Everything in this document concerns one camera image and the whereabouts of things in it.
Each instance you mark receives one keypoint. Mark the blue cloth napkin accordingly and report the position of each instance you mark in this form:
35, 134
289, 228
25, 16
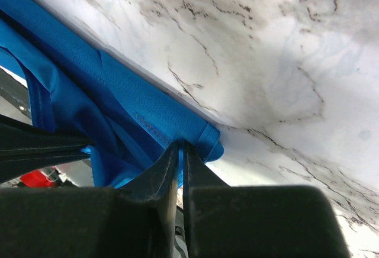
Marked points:
75, 88

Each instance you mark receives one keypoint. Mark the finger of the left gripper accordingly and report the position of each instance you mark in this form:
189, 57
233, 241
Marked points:
16, 166
19, 137

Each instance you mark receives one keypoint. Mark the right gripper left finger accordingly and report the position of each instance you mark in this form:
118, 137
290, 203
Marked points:
149, 203

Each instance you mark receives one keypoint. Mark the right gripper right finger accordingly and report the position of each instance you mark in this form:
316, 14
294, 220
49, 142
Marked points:
207, 215

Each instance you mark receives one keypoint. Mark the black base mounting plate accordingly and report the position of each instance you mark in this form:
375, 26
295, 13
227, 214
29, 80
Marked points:
14, 99

